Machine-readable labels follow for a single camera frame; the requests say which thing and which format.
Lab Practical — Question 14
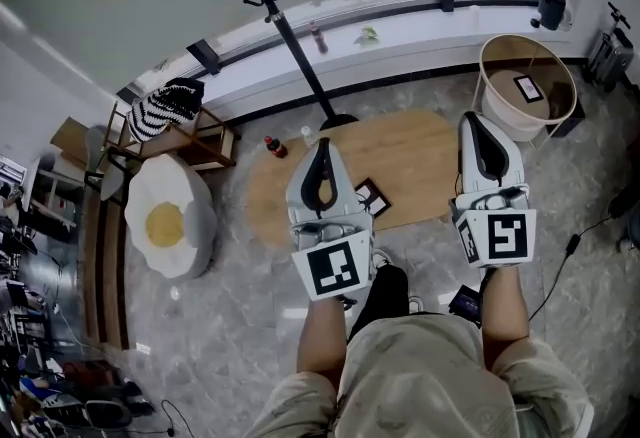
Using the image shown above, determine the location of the person's beige shirt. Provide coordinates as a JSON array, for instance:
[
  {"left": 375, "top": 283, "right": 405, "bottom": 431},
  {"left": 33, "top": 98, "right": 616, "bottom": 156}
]
[{"left": 244, "top": 313, "right": 596, "bottom": 438}]

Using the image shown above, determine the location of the person's black trouser leg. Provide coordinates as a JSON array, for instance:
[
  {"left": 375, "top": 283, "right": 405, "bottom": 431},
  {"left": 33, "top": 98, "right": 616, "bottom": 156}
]
[{"left": 349, "top": 263, "right": 412, "bottom": 343}]

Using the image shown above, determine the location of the small black screen device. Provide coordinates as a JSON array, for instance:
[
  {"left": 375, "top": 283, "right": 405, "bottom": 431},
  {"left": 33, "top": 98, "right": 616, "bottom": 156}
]
[{"left": 447, "top": 283, "right": 484, "bottom": 328}]

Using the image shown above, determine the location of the black picture frame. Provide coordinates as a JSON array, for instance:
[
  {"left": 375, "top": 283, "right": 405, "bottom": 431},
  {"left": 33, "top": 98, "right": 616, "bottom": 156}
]
[{"left": 352, "top": 177, "right": 393, "bottom": 219}]

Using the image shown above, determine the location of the person's right forearm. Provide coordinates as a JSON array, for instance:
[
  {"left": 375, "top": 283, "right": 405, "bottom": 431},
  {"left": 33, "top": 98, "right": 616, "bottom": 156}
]
[{"left": 478, "top": 265, "right": 532, "bottom": 375}]

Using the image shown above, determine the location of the grey suitcase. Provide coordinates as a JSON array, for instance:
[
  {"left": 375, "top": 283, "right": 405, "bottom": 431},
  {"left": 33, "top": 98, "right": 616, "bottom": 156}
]
[{"left": 585, "top": 0, "right": 637, "bottom": 93}]

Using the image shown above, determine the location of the round wire-frame side table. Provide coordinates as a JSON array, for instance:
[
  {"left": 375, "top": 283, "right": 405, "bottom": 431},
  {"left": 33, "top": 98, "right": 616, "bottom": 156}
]
[{"left": 471, "top": 33, "right": 579, "bottom": 150}]

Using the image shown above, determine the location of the thin black floor cable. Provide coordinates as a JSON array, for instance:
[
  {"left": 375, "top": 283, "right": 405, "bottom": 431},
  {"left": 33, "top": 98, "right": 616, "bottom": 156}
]
[{"left": 158, "top": 398, "right": 197, "bottom": 438}]

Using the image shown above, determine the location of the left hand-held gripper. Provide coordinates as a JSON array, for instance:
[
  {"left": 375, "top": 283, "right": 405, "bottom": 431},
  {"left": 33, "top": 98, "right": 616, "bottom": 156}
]
[{"left": 285, "top": 137, "right": 376, "bottom": 303}]

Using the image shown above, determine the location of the dark drink bottle red label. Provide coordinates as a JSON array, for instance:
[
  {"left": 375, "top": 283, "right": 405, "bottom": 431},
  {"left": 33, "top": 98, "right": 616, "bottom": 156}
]
[{"left": 308, "top": 19, "right": 331, "bottom": 55}]

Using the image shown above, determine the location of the white shelf unit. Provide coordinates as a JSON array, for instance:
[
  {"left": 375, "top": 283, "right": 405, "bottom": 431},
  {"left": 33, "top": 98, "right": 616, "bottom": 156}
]
[{"left": 22, "top": 155, "right": 87, "bottom": 233}]

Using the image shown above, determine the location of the person's left forearm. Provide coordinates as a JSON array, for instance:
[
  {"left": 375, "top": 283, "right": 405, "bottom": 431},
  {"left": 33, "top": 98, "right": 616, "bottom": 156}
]
[{"left": 296, "top": 295, "right": 352, "bottom": 378}]

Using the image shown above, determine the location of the black cable with adapter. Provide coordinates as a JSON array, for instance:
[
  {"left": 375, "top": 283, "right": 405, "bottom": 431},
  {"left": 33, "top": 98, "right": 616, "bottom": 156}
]
[{"left": 527, "top": 213, "right": 614, "bottom": 323}]

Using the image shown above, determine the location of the wooden shelf rack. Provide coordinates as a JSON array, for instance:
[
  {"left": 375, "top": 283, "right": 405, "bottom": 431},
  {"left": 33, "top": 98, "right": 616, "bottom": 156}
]
[{"left": 106, "top": 100, "right": 239, "bottom": 173}]

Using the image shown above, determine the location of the black white striped bag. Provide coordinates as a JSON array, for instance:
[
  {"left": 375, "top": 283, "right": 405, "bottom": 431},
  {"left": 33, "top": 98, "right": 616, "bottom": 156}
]
[{"left": 126, "top": 77, "right": 207, "bottom": 144}]

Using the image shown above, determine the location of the long wooden bench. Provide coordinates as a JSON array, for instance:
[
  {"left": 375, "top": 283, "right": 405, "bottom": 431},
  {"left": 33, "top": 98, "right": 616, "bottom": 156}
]
[{"left": 79, "top": 185, "right": 133, "bottom": 353}]

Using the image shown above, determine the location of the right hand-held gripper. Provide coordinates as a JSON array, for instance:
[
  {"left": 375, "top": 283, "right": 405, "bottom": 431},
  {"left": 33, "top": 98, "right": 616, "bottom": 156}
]
[{"left": 449, "top": 111, "right": 539, "bottom": 271}]

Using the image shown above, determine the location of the grey chair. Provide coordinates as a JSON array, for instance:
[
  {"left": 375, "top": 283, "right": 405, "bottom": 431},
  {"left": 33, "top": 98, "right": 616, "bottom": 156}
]
[{"left": 82, "top": 125, "right": 142, "bottom": 205}]

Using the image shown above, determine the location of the cola bottle red cap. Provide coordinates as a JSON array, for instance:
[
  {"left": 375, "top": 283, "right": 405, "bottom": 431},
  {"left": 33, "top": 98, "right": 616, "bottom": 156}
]
[{"left": 263, "top": 134, "right": 290, "bottom": 160}]

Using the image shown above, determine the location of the black kettle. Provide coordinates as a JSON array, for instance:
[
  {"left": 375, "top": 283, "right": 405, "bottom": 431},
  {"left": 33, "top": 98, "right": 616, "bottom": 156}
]
[{"left": 529, "top": 0, "right": 569, "bottom": 33}]

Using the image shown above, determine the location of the black coat rack stand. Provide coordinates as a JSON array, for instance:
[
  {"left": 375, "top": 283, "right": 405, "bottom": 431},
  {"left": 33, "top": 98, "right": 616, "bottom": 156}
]
[{"left": 185, "top": 0, "right": 361, "bottom": 132}]

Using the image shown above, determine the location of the small green plant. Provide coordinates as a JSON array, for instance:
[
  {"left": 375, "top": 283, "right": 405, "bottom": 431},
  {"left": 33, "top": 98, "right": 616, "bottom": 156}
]
[{"left": 352, "top": 24, "right": 382, "bottom": 49}]

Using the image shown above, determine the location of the fried egg shaped beanbag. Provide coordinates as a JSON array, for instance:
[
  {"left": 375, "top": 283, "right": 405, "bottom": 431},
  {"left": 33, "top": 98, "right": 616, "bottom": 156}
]
[{"left": 123, "top": 153, "right": 219, "bottom": 283}]

